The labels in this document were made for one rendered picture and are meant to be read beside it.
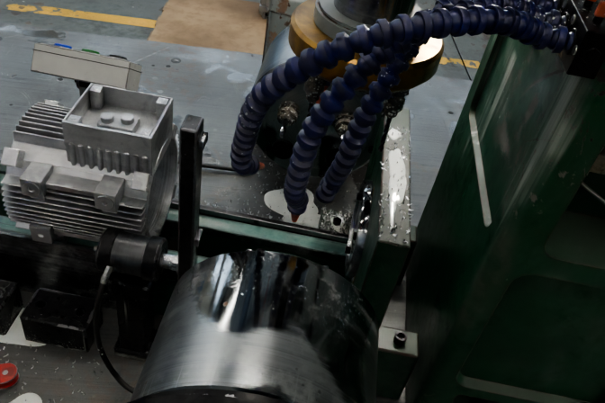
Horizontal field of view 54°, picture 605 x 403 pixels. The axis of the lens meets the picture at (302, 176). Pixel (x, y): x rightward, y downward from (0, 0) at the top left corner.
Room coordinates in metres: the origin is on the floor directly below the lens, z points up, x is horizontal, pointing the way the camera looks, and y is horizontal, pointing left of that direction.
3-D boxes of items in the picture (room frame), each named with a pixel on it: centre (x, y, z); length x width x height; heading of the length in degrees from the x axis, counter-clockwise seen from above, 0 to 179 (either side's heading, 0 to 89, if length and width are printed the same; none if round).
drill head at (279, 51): (1.00, -0.01, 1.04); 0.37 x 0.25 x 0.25; 179
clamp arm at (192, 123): (0.51, 0.13, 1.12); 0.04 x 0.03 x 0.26; 89
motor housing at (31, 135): (0.65, 0.30, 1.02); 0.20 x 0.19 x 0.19; 90
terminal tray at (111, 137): (0.65, 0.26, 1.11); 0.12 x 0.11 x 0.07; 90
